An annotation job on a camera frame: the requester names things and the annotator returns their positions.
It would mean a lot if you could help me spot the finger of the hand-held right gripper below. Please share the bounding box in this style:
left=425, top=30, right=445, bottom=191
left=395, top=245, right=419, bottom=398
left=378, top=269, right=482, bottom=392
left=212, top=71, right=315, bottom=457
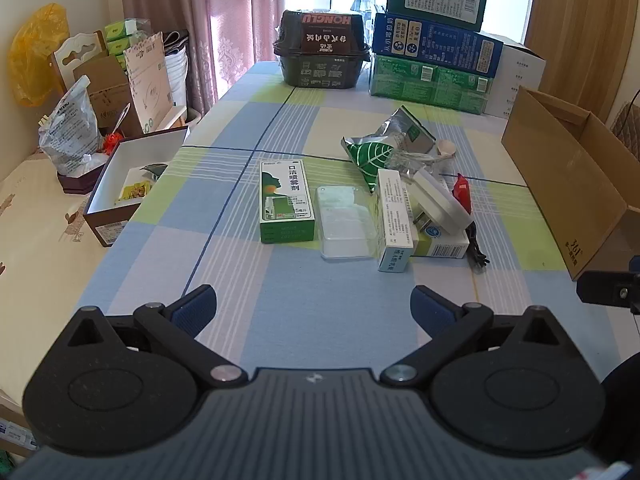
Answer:
left=576, top=255, right=640, bottom=313

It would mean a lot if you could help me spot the dark green food container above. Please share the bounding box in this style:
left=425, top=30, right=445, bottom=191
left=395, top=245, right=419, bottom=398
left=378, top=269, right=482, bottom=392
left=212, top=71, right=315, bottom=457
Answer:
left=273, top=9, right=372, bottom=91

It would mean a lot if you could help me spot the yellow picture card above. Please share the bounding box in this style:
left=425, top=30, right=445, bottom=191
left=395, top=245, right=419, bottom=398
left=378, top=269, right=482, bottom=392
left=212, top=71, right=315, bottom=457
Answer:
left=115, top=167, right=153, bottom=206

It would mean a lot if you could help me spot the white bucket stack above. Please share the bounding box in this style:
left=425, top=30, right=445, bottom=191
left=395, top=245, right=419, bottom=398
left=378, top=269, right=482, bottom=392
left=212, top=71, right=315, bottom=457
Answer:
left=162, top=32, right=203, bottom=128

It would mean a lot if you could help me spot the grey printed plastic bag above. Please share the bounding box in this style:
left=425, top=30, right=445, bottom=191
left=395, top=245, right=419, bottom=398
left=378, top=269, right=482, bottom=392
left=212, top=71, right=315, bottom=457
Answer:
left=39, top=76, right=108, bottom=178

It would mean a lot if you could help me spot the brown carton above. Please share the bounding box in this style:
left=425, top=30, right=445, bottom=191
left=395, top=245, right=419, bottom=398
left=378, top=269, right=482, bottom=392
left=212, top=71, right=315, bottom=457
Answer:
left=52, top=30, right=133, bottom=136

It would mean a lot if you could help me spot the cardboard box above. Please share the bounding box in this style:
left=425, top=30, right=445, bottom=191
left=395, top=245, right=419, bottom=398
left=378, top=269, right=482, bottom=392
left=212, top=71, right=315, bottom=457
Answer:
left=501, top=85, right=640, bottom=281

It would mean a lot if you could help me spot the silver pouch with green label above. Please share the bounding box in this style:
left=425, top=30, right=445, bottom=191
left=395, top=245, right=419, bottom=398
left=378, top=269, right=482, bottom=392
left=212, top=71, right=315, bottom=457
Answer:
left=372, top=106, right=437, bottom=156

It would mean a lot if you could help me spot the dark purple box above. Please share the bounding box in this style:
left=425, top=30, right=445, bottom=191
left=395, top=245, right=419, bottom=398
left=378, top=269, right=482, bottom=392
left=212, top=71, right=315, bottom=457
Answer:
left=56, top=170, right=108, bottom=196

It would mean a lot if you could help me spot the large white box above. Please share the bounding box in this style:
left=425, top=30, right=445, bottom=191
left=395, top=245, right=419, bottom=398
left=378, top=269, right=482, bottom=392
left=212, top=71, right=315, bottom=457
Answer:
left=482, top=42, right=547, bottom=120

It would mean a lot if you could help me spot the clear plastic box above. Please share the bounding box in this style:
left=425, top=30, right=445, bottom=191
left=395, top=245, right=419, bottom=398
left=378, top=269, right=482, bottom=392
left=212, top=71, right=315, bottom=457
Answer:
left=316, top=185, right=377, bottom=261

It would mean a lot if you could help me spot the red packet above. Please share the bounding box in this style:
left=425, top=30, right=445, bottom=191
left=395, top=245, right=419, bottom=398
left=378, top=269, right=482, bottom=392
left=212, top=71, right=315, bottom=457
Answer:
left=452, top=174, right=473, bottom=216

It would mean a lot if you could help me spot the beige printed cloth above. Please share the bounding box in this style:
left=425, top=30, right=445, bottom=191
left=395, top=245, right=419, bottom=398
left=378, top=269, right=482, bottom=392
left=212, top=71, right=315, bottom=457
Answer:
left=0, top=155, right=108, bottom=461

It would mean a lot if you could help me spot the brown open gift box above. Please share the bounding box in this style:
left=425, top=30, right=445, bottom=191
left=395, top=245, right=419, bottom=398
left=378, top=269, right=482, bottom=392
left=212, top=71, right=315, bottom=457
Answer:
left=82, top=127, right=190, bottom=248

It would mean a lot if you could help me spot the green leaf foil pouch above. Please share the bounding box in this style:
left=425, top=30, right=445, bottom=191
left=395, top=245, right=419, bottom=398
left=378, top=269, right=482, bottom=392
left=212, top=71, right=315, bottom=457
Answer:
left=341, top=135, right=401, bottom=196

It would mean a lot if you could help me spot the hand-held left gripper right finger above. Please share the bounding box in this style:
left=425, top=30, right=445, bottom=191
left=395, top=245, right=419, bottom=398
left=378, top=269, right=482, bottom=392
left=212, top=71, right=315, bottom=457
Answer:
left=381, top=285, right=576, bottom=387

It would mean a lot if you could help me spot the black cable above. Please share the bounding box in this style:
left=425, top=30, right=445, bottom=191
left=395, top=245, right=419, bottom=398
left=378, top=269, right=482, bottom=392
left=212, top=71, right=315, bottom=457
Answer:
left=465, top=220, right=491, bottom=272

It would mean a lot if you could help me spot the desktop with checked tablecloth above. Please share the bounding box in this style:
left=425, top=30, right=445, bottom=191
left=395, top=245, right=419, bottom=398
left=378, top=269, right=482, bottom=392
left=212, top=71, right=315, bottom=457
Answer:
left=75, top=60, right=640, bottom=391

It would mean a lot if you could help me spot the quilted chair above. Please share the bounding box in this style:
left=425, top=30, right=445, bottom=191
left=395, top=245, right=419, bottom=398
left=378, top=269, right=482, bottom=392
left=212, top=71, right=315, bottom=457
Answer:
left=610, top=102, right=640, bottom=157

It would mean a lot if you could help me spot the person's right forearm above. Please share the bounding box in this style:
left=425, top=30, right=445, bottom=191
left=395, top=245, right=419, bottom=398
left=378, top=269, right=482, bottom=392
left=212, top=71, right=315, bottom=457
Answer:
left=595, top=360, right=640, bottom=466

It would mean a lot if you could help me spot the yellow plastic bag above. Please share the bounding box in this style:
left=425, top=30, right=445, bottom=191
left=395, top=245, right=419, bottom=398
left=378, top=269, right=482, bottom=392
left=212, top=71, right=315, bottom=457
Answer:
left=10, top=2, right=71, bottom=108

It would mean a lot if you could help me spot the long white medicine box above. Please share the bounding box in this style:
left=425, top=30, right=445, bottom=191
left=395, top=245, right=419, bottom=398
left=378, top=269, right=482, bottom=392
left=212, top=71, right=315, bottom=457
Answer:
left=376, top=168, right=418, bottom=273

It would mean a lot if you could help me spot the pink curtain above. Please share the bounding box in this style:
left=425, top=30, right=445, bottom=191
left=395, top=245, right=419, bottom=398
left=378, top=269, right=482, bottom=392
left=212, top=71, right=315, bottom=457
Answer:
left=120, top=0, right=287, bottom=111

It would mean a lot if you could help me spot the white green medicine box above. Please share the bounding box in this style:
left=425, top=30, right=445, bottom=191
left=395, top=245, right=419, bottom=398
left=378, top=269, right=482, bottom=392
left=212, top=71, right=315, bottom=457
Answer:
left=412, top=217, right=471, bottom=259

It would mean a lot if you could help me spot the blue box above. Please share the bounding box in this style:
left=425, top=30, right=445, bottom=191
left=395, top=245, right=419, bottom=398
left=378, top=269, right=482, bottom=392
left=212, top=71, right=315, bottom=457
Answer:
left=372, top=12, right=504, bottom=79

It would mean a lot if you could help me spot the white plug adapter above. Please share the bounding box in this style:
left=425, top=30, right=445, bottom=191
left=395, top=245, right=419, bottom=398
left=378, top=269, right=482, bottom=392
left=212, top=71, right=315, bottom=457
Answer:
left=410, top=167, right=475, bottom=237

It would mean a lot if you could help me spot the green spray box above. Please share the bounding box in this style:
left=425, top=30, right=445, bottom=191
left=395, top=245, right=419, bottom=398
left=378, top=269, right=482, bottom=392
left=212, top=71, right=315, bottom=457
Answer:
left=260, top=158, right=317, bottom=244

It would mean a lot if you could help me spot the green tissue pack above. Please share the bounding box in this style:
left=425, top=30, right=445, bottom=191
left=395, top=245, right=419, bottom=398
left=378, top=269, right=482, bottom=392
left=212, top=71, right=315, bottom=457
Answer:
left=105, top=17, right=151, bottom=56

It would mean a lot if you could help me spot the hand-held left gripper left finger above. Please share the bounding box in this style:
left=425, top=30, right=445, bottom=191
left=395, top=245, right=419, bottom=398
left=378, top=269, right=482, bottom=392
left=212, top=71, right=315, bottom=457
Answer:
left=60, top=284, right=248, bottom=388

